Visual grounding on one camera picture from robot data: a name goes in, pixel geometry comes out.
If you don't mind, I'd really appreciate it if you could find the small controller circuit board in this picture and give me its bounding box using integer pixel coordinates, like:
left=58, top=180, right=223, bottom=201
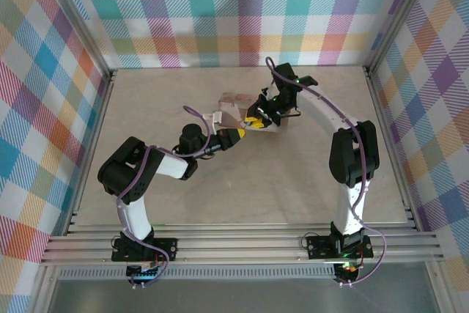
left=335, top=262, right=361, bottom=281
left=126, top=264, right=162, bottom=280

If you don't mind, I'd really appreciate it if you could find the grey metal panel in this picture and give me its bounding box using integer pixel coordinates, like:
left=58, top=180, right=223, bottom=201
left=47, top=278, right=451, bottom=313

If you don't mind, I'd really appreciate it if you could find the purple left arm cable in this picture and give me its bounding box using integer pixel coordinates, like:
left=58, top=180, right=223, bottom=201
left=116, top=106, right=217, bottom=289

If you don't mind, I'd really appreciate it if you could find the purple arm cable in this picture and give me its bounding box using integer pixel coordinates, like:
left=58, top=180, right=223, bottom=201
left=116, top=106, right=217, bottom=289
left=264, top=56, right=388, bottom=287

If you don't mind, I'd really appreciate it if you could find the aluminium side rail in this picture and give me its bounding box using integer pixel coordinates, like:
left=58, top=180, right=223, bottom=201
left=363, top=66, right=418, bottom=228
left=64, top=69, right=119, bottom=235

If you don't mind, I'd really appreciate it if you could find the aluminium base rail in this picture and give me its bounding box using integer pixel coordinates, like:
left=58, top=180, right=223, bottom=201
left=40, top=223, right=443, bottom=265

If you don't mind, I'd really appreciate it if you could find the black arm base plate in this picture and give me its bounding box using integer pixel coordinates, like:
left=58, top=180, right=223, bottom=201
left=306, top=234, right=374, bottom=259
left=111, top=237, right=180, bottom=263

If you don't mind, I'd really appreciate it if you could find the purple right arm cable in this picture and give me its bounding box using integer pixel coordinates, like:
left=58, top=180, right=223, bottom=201
left=264, top=56, right=388, bottom=287

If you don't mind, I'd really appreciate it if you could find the slotted grey cable duct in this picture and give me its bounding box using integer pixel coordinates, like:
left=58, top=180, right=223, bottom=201
left=58, top=268, right=336, bottom=280

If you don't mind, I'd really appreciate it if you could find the aluminium frame post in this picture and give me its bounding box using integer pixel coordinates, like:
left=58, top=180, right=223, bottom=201
left=364, top=0, right=439, bottom=76
left=36, top=0, right=115, bottom=80

